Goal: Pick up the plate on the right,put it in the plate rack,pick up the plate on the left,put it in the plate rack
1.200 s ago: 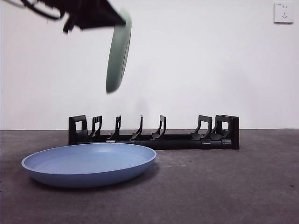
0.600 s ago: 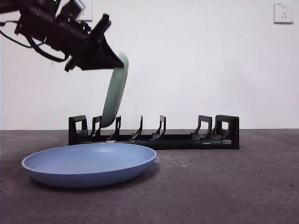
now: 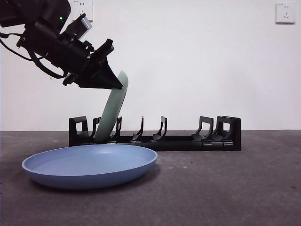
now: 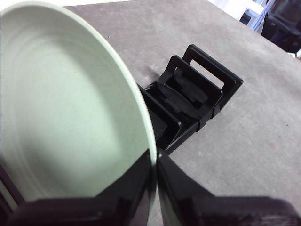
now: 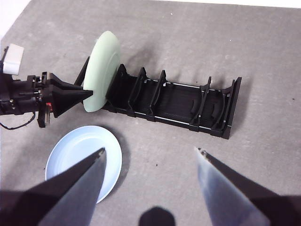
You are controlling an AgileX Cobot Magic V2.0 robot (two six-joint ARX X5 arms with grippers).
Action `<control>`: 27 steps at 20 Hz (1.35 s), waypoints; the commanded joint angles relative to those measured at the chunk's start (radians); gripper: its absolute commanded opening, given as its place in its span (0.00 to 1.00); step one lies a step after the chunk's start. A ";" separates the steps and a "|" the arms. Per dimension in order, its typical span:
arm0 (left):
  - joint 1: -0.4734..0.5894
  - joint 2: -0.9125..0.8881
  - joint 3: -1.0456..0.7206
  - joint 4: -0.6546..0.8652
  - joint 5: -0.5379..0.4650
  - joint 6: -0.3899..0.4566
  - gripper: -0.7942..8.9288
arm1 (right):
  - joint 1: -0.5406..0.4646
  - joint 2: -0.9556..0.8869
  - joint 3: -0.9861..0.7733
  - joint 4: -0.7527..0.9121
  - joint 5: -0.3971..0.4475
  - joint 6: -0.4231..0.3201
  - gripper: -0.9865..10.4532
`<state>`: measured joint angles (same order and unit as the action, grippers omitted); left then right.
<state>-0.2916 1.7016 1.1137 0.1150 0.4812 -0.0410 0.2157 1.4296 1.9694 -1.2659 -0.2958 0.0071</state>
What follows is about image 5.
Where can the black plastic plate rack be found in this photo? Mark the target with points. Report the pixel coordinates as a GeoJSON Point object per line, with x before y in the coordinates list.
{"type": "Point", "coordinates": [174, 103]}

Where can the pale green round plate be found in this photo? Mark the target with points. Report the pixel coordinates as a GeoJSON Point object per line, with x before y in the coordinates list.
{"type": "Point", "coordinates": [98, 70]}

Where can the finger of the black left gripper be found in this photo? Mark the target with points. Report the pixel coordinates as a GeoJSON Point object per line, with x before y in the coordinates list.
{"type": "Point", "coordinates": [68, 100]}
{"type": "Point", "coordinates": [58, 83]}

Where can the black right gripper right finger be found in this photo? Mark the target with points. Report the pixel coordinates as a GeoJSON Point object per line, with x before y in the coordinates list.
{"type": "Point", "coordinates": [235, 200]}

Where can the light blue round plate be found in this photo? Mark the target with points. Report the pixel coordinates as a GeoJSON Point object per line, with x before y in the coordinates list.
{"type": "Point", "coordinates": [77, 146]}

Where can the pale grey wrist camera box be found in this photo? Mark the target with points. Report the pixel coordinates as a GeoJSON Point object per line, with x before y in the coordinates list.
{"type": "Point", "coordinates": [13, 58]}

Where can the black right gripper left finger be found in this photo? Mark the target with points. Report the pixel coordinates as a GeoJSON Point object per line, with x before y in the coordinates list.
{"type": "Point", "coordinates": [58, 202]}

